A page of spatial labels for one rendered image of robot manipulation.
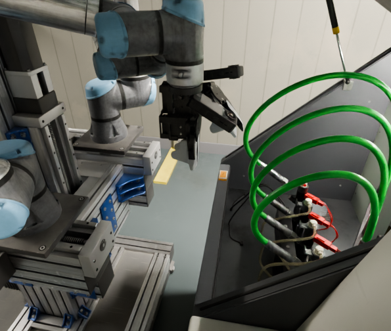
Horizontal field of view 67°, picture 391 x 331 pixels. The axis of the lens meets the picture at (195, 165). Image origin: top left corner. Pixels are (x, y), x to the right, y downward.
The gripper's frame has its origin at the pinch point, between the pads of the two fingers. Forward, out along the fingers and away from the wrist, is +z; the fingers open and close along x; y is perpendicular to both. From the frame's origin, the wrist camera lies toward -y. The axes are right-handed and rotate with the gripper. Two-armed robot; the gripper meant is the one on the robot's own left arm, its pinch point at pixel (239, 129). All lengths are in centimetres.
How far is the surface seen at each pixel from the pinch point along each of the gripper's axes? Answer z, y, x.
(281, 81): -5, 8, -202
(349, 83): 9.4, -27.7, -34.7
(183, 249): 51, 108, -81
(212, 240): 22.4, 24.6, 4.1
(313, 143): 9.8, -15.2, 14.6
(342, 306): 32.2, -7.1, 31.2
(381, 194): 27.6, -19.8, 9.0
